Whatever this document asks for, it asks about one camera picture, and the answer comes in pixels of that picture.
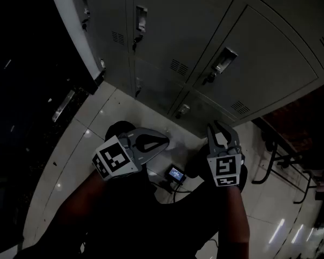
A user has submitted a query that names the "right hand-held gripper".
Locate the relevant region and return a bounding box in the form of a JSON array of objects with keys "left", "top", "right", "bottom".
[{"left": 206, "top": 120, "right": 246, "bottom": 188}]

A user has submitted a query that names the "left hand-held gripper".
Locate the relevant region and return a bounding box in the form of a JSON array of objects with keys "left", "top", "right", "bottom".
[{"left": 91, "top": 127, "right": 170, "bottom": 182}]

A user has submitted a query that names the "grey metal locker bank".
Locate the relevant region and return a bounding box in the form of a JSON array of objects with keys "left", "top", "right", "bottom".
[{"left": 67, "top": 0, "right": 324, "bottom": 128}]

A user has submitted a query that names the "person's right forearm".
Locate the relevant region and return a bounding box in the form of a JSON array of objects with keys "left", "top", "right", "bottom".
[{"left": 223, "top": 185, "right": 252, "bottom": 259}]

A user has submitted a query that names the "person's left forearm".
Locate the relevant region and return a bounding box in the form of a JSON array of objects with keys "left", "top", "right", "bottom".
[{"left": 53, "top": 168, "right": 117, "bottom": 231}]

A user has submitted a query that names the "person's right shoe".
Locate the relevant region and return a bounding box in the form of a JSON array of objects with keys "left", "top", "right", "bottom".
[{"left": 184, "top": 144, "right": 210, "bottom": 179}]

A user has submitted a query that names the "person's shoe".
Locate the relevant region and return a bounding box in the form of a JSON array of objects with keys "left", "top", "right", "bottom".
[
  {"left": 105, "top": 120, "right": 137, "bottom": 143},
  {"left": 184, "top": 144, "right": 210, "bottom": 179}
]

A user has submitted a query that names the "small device with lit screen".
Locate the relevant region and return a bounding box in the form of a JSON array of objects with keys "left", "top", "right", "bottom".
[{"left": 165, "top": 164, "right": 186, "bottom": 185}]

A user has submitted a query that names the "person's left shoe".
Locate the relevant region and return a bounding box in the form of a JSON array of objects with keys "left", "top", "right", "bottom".
[{"left": 105, "top": 120, "right": 137, "bottom": 143}]

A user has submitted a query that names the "person's dark clothing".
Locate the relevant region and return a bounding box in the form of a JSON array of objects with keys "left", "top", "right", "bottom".
[{"left": 15, "top": 166, "right": 249, "bottom": 259}]

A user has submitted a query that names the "dark wooden furniture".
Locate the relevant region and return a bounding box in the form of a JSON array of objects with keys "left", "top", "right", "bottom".
[{"left": 261, "top": 85, "right": 324, "bottom": 172}]

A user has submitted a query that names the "dark glass door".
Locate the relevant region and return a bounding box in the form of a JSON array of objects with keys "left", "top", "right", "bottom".
[{"left": 0, "top": 0, "right": 98, "bottom": 250}]

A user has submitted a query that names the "black cable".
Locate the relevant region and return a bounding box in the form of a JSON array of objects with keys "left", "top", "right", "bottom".
[{"left": 150, "top": 179, "right": 207, "bottom": 205}]

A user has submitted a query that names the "black metal chair frame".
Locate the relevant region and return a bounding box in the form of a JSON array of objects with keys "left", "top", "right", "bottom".
[{"left": 251, "top": 117, "right": 315, "bottom": 205}]

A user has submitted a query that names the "recessed metal cabinet handle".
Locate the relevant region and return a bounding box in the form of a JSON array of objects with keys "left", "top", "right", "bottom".
[
  {"left": 79, "top": 0, "right": 91, "bottom": 21},
  {"left": 135, "top": 5, "right": 149, "bottom": 33},
  {"left": 211, "top": 46, "right": 239, "bottom": 74}
]

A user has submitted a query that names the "metal door handle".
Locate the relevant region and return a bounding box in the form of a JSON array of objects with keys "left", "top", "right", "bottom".
[{"left": 51, "top": 90, "right": 76, "bottom": 123}]

